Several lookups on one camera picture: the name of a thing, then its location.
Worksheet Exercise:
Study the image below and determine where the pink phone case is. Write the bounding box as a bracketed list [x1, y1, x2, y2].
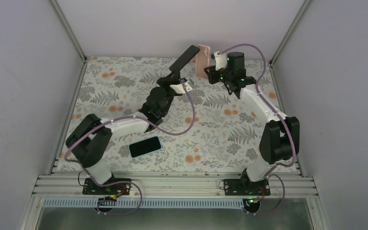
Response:
[195, 45, 211, 79]

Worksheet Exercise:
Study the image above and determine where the black phone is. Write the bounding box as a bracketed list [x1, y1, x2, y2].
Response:
[128, 136, 162, 159]
[169, 45, 200, 72]

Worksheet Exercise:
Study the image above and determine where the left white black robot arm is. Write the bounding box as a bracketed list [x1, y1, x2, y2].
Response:
[64, 71, 193, 194]

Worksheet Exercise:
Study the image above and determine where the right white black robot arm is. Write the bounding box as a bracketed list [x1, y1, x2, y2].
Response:
[204, 51, 299, 195]

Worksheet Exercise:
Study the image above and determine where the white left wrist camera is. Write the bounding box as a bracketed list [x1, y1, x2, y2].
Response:
[170, 80, 194, 94]

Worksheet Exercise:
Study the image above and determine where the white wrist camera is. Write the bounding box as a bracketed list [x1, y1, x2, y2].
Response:
[211, 51, 228, 71]
[170, 80, 194, 94]

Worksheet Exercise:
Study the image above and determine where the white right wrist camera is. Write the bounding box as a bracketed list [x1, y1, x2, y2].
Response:
[211, 51, 228, 71]

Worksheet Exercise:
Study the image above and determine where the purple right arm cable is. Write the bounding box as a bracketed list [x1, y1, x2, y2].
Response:
[219, 43, 299, 216]

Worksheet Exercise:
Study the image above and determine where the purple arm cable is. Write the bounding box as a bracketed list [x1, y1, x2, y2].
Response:
[219, 43, 299, 216]
[64, 80, 196, 216]

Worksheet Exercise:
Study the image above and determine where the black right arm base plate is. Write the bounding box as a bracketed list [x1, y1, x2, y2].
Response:
[218, 179, 271, 196]

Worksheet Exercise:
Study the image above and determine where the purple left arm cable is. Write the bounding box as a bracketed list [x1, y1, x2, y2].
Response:
[64, 80, 196, 216]

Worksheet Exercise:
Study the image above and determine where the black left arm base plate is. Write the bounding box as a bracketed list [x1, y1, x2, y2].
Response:
[81, 178, 131, 196]

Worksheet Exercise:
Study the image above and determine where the aluminium mounting rail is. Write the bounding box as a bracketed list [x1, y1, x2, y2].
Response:
[32, 172, 319, 198]

